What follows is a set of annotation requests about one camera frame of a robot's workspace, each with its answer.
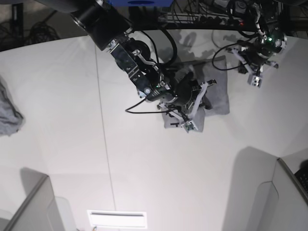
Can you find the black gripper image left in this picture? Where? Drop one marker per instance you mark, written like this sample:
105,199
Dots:
179,90

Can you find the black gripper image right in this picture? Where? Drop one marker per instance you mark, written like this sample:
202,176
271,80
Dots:
259,52

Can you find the grey T-shirt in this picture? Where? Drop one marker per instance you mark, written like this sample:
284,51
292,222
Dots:
217,94

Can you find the white power strip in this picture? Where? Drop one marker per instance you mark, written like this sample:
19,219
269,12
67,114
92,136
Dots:
189,19

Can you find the black keyboard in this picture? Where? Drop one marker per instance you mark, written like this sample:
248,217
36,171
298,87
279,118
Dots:
302,177

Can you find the grey right partition panel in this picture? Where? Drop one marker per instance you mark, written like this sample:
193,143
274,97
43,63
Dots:
280,204

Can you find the grey partition panel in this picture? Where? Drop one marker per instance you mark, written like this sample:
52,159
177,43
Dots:
39,211
280,204

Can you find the blue box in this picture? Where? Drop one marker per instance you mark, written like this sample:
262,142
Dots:
131,3

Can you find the grey cloth at left edge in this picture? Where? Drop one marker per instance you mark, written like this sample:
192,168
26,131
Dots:
11,119

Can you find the grey left partition panel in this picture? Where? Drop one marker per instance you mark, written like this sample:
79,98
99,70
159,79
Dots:
39,211

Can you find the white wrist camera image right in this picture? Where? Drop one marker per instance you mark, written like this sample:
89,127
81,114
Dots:
255,77

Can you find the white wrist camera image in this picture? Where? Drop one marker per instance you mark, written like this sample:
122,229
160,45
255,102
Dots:
255,77
190,117

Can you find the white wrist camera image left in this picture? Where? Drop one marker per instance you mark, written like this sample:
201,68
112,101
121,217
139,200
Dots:
190,117

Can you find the black cable image right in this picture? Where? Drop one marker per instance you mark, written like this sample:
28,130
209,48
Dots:
220,55

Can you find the black cable image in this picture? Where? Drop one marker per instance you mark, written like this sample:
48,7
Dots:
220,55
146,65

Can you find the black cable image left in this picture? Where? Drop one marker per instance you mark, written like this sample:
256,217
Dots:
146,65

